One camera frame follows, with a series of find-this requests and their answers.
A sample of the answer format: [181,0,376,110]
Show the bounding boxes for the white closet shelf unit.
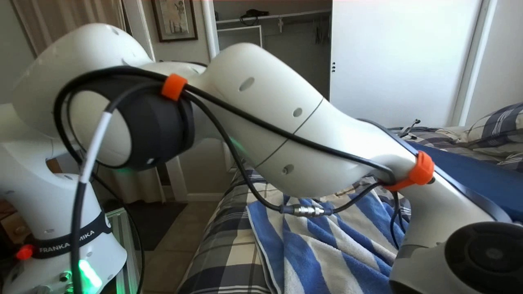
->
[217,25,263,49]

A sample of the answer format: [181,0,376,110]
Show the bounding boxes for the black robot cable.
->
[52,64,438,294]

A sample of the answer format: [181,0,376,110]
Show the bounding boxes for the beige curtain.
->
[10,0,127,56]

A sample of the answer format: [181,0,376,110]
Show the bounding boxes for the plaid bed comforter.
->
[176,126,523,294]

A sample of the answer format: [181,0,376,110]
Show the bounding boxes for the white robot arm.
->
[2,23,521,294]

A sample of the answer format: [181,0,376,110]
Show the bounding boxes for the blue white striped towel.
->
[247,193,404,294]

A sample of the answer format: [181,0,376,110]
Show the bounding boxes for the framed wall picture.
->
[152,0,198,43]

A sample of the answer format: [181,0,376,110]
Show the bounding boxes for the white closet door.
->
[330,0,480,126]

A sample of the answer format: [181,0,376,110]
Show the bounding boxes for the blue plaid pillow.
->
[466,103,523,172]

